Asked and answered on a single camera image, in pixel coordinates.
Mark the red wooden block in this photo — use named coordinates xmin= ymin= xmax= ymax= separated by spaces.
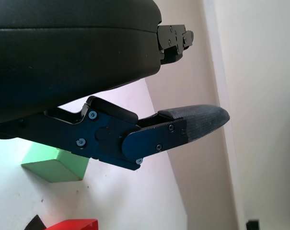
xmin=44 ymin=212 xmax=99 ymax=230

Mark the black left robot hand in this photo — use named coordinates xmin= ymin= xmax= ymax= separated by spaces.
xmin=0 ymin=0 xmax=231 ymax=171

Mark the dark object beside table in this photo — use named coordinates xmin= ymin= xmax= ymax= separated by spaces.
xmin=246 ymin=219 xmax=260 ymax=230

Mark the black tape strip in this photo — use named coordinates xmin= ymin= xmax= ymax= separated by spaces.
xmin=24 ymin=215 xmax=46 ymax=230

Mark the green wooden block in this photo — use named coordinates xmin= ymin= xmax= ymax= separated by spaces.
xmin=21 ymin=140 xmax=90 ymax=183

